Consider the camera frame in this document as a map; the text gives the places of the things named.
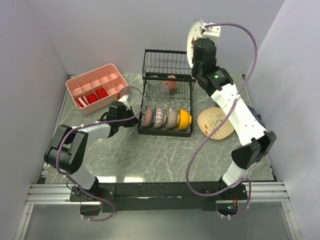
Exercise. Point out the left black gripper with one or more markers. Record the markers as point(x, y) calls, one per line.
point(133, 121)

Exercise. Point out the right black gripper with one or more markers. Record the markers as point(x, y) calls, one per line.
point(213, 42)

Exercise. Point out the grey patterned bowl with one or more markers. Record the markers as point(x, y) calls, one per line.
point(147, 117)

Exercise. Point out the white watermelon plate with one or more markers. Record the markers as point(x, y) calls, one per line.
point(193, 35)

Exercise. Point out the blue triangle pattern bowl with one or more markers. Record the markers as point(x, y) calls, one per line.
point(159, 118)

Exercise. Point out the pink coffee mug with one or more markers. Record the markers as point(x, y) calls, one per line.
point(170, 85)

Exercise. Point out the clear plastic cup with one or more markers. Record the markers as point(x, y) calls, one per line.
point(157, 87)

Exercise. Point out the red patterned small bowl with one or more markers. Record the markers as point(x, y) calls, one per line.
point(172, 119)

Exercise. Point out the beige bird plate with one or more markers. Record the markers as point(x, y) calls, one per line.
point(209, 119)

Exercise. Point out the orange bowl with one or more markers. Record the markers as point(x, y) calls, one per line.
point(185, 120)

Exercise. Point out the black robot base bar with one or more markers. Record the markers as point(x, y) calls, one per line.
point(116, 197)

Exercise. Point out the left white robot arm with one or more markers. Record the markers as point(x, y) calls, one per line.
point(67, 147)

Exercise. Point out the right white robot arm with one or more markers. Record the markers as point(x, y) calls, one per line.
point(255, 140)

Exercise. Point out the red item in tray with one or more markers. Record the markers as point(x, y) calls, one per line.
point(101, 93)
point(92, 98)

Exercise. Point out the pink compartment tray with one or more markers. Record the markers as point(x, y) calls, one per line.
point(107, 77)

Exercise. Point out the red white striped item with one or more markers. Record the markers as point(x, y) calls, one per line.
point(82, 102)

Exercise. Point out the blue cloth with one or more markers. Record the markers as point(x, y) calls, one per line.
point(256, 115)

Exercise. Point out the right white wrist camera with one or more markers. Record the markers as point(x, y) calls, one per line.
point(213, 32)

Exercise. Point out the black wire dish rack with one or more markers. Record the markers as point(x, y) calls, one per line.
point(158, 65)

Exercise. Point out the aluminium frame rail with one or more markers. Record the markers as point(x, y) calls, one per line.
point(59, 194)

